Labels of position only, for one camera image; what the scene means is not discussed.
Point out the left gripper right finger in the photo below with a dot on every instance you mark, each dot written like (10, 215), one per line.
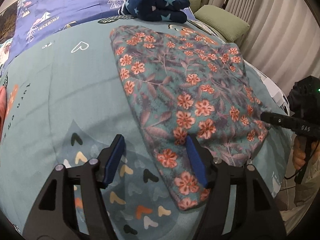
(202, 162)

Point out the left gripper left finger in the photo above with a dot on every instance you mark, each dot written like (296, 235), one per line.
(109, 161)

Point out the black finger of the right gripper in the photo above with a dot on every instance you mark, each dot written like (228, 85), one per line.
(283, 121)

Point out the teal floral fleece garment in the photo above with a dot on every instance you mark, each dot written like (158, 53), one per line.
(182, 84)

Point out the person's right hand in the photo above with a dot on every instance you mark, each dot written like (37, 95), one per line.
(299, 155)

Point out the beige pleated curtain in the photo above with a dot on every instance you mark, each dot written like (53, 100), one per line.
(283, 38)

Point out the teal patterned bed cover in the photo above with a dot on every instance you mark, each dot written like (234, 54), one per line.
(66, 103)

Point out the green pillow near curtain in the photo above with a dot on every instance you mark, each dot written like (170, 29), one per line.
(228, 25)

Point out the folded coral pink garment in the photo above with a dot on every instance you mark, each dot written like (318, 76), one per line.
(3, 107)

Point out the navy star-pattern fleece garment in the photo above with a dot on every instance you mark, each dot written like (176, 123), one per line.
(156, 10)

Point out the blue tree-print pillowcase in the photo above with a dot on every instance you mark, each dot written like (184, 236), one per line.
(37, 19)

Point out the dark brown patterned pillow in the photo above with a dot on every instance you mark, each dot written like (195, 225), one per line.
(8, 22)

